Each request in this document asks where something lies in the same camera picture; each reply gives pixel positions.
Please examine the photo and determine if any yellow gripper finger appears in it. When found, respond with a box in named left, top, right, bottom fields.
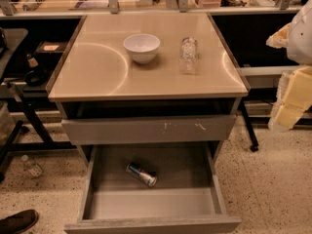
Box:
left=266, top=23, right=291, bottom=49
left=268, top=65, right=312, bottom=132

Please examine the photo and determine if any blue silver redbull can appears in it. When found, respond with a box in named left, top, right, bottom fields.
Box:
left=126, top=163, right=157, bottom=187

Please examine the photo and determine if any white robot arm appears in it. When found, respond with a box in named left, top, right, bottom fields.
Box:
left=266, top=0, right=312, bottom=132

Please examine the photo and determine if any closed top drawer front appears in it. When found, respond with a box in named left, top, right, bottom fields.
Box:
left=61, top=115, right=236, bottom=145

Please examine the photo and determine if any grey drawer cabinet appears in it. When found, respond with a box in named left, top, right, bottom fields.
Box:
left=45, top=12, right=252, bottom=234

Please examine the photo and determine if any open middle drawer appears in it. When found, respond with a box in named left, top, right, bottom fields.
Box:
left=64, top=142, right=241, bottom=234

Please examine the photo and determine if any grey bench right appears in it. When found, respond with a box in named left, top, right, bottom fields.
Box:
left=237, top=64, right=312, bottom=153

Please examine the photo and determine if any white ceramic bowl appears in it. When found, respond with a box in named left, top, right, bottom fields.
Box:
left=124, top=33, right=160, bottom=64

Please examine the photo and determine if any dark box with label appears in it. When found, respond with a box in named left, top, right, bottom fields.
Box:
left=36, top=41, right=67, bottom=53

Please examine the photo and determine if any black round object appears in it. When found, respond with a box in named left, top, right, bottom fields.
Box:
left=24, top=69, right=47, bottom=87

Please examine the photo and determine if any plastic bottle on floor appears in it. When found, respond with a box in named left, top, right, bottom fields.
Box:
left=21, top=155, right=43, bottom=177

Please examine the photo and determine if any black side table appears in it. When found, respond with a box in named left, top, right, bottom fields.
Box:
left=0, top=28, right=75, bottom=180

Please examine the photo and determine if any dark shoe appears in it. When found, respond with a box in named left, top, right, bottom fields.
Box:
left=0, top=210, right=39, bottom=234

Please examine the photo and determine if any black spiral cable tool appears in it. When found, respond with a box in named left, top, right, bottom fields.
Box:
left=22, top=0, right=46, bottom=11

